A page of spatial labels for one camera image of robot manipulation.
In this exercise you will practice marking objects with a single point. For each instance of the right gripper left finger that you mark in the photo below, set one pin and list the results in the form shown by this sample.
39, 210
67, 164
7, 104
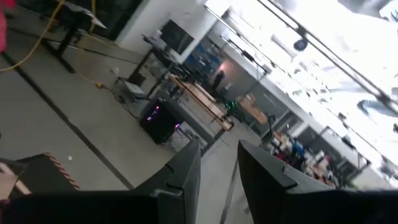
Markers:
180, 186

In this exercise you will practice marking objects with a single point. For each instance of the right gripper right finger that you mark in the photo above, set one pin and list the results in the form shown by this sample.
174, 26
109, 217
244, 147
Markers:
264, 180

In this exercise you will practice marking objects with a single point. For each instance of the black computer tower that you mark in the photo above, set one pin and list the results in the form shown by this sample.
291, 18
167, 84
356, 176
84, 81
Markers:
158, 123

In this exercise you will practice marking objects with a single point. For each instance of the background wooden table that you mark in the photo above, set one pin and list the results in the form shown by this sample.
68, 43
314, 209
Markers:
202, 96

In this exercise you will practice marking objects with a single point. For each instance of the grey floor box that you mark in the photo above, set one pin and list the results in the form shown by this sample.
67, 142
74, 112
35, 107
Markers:
133, 90

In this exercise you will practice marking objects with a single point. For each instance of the person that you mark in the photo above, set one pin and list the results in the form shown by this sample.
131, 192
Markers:
217, 81

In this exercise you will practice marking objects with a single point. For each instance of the black striped-edge floor mat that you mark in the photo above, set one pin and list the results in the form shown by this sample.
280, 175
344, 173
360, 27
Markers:
43, 174

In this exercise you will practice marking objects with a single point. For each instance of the black monitor by pillar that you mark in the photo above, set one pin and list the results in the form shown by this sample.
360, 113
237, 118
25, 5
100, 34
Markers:
175, 35

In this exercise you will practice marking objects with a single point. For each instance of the grey desk with black legs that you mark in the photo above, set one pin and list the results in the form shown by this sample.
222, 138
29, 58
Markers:
66, 40

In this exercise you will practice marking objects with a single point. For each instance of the black round ceiling camera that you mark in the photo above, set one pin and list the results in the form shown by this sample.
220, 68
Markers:
300, 45

